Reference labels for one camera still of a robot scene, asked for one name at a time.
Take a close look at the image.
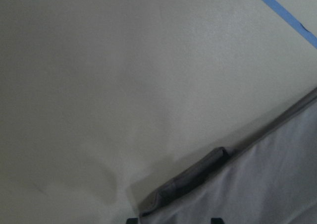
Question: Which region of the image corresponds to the dark brown t-shirt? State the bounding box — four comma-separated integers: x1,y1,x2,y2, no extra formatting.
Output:
139,91,317,224

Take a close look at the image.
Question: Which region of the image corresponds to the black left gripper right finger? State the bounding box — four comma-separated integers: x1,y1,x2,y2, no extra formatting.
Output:
211,218,221,224

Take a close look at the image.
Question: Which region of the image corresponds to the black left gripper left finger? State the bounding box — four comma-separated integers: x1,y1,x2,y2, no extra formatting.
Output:
126,218,138,224

